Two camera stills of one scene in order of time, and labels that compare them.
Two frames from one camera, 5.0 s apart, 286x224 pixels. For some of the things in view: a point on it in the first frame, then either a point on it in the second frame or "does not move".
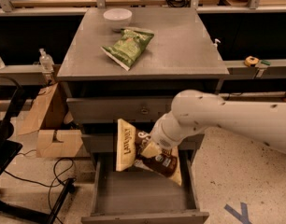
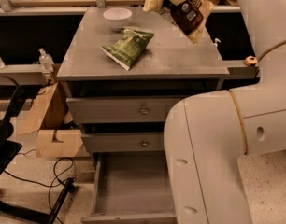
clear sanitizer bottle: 46,61 does not move
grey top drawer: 130,109 does not move
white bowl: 117,18 does not move
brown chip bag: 130,143 → 189,17
